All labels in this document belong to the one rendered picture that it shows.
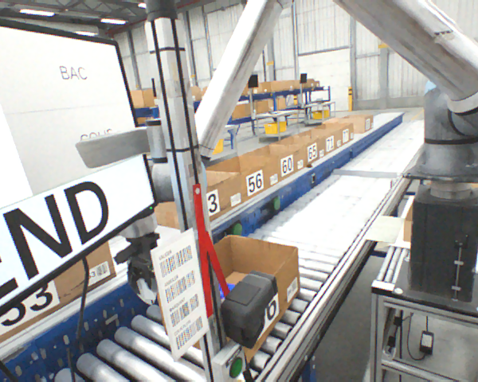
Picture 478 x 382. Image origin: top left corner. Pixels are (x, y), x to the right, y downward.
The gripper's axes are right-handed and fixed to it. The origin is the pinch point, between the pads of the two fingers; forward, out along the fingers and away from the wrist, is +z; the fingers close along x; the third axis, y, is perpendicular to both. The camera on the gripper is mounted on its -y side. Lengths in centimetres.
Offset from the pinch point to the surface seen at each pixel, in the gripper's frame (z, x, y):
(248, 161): -7, 126, -48
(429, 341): 91, 125, 60
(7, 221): -39, -33, 26
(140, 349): 20.5, -0.6, -9.0
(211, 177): -7, 87, -47
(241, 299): -14.1, -4.8, 34.8
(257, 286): -14.7, -0.9, 35.8
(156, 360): 20.8, -1.0, -1.7
